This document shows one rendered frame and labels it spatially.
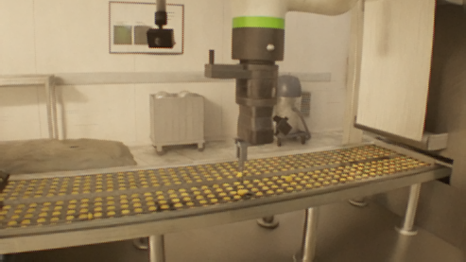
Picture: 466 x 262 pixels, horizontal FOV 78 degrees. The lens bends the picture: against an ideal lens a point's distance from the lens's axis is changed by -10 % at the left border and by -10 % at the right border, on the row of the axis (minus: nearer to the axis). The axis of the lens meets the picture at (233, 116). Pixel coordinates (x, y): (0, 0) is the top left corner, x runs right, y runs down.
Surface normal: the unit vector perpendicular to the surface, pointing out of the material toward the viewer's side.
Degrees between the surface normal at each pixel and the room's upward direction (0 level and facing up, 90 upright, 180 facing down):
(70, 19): 90
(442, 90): 90
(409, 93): 90
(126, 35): 90
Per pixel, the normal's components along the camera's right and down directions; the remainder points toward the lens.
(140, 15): 0.36, 0.18
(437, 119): -0.93, 0.04
